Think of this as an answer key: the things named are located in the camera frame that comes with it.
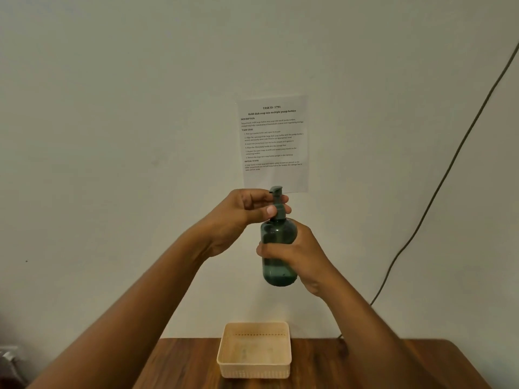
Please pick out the person's right hand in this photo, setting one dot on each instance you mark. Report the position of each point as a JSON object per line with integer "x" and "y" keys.
{"x": 312, "y": 259}

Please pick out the person's left hand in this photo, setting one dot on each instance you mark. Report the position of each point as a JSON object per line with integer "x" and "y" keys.
{"x": 229, "y": 216}

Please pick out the person's left thumb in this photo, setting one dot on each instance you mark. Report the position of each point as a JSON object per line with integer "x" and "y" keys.
{"x": 265, "y": 212}

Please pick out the person's right thumb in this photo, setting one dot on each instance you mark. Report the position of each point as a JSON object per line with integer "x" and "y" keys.
{"x": 275, "y": 250}

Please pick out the dark green pump head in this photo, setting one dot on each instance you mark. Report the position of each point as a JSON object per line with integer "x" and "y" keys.
{"x": 278, "y": 202}

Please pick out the green transparent pump bottle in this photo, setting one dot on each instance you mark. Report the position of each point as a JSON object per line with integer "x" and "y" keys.
{"x": 277, "y": 269}

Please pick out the person's left forearm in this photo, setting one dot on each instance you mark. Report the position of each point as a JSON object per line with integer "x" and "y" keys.
{"x": 133, "y": 311}

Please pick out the person's right forearm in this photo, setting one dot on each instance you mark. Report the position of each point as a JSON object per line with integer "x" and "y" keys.
{"x": 377, "y": 340}

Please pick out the white printed paper sheet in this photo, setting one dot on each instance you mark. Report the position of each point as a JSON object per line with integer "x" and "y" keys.
{"x": 273, "y": 145}

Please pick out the beige plastic basket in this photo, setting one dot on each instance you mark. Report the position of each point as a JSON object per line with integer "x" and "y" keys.
{"x": 253, "y": 366}

